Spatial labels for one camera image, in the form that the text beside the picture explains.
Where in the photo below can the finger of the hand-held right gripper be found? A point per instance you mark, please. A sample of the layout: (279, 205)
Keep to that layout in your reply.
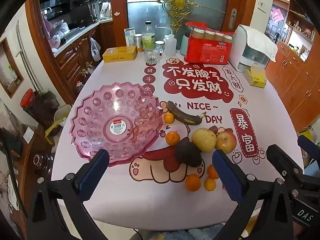
(308, 145)
(282, 160)

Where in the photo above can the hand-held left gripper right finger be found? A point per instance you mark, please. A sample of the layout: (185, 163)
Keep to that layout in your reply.
(228, 177)

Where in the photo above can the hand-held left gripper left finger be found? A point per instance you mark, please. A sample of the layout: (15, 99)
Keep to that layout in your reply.
(93, 173)

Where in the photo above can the small orange mandarin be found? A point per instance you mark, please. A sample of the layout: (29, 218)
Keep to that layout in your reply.
(212, 172)
(192, 182)
(210, 184)
(169, 118)
(173, 138)

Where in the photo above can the red yellow apple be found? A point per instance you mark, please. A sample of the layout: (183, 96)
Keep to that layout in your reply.
(226, 141)

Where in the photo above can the pink plastic fruit bowl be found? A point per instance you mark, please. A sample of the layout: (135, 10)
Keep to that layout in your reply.
(95, 130)

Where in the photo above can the yellow pear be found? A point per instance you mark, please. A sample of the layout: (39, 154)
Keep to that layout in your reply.
(203, 140)

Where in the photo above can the small red lychee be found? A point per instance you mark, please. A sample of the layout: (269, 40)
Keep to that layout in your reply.
(213, 129)
(228, 130)

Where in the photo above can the dark avocado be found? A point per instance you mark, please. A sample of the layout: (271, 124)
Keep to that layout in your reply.
(187, 153)

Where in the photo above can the overripe dark banana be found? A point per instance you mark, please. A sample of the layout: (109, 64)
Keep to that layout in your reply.
(180, 116)

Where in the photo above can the dark glass jar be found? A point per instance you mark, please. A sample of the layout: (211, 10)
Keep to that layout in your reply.
(42, 165)

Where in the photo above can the wooden side cabinet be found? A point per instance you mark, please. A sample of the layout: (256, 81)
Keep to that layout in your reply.
(295, 80)

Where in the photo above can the white bucket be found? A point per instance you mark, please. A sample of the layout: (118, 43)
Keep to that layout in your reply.
(62, 112)

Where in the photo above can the blue fuzzy cloth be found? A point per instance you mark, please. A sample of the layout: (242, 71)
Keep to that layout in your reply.
(187, 233)

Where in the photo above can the white paper card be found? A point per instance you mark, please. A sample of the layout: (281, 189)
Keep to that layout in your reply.
(28, 133)

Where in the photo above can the yellow tissue pack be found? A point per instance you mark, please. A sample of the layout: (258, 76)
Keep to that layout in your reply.
(255, 78)

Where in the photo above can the oil bottle orange liquid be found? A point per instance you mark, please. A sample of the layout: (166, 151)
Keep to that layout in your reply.
(80, 86)

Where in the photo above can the red lidded dark jar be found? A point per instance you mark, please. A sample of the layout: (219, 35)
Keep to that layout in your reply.
(27, 97)

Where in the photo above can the large clear oil bottle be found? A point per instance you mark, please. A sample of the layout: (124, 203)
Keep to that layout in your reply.
(89, 70)

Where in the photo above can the wooden kitchen counter cabinet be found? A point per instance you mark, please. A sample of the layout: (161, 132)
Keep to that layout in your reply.
(72, 62)

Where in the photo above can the brown entry door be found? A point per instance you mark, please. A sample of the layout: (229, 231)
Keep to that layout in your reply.
(273, 35)

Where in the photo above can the white towel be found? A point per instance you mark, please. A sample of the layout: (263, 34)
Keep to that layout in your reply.
(260, 40)

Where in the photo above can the white countertop appliance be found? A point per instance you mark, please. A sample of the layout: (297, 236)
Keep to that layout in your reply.
(240, 50)

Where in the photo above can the yellow tin box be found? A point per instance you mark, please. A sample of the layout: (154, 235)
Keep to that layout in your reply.
(120, 55)

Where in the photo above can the hanging clear plastic bag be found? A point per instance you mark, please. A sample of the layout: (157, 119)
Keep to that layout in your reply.
(95, 51)

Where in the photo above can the clear drinking glass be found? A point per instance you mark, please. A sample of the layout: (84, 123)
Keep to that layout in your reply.
(152, 56)

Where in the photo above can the red door decoration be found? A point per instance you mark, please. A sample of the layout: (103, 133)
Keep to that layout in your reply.
(277, 15)

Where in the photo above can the small metal can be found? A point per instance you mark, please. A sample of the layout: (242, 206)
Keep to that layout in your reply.
(138, 42)

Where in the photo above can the teal canister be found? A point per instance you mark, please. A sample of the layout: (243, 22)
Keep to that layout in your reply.
(184, 45)

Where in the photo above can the blue white carton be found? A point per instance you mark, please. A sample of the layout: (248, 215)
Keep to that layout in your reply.
(130, 37)

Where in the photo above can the white squeeze bottle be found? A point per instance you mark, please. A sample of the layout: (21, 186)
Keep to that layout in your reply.
(170, 46)

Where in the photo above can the small glass jar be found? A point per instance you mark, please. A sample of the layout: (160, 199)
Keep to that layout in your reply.
(160, 45)

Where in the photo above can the clear bottle green label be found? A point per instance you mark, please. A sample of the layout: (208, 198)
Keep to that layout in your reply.
(148, 40)

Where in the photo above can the pink plastic bag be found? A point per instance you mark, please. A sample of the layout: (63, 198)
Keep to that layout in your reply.
(48, 27)

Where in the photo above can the frosted glass sliding door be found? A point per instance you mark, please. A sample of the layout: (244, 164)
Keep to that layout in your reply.
(150, 10)

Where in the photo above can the gold door ornament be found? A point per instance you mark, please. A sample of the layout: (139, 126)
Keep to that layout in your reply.
(178, 1)

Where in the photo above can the wooden wall shelf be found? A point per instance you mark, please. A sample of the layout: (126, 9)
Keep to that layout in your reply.
(300, 30)

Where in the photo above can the white wall pipe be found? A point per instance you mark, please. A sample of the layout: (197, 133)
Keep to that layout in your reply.
(25, 55)

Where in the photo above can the white wall switch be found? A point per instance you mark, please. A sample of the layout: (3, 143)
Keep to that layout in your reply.
(261, 6)

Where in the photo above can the wooden framed wall niche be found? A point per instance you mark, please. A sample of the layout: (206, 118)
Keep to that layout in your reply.
(3, 55)

